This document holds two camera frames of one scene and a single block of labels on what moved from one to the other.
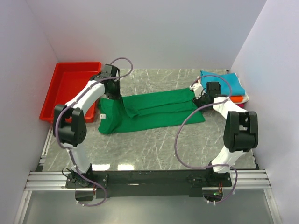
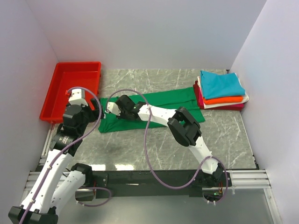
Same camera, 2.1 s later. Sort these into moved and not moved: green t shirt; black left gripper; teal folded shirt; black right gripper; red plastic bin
Moved: black left gripper; black right gripper
Not moved: teal folded shirt; green t shirt; red plastic bin
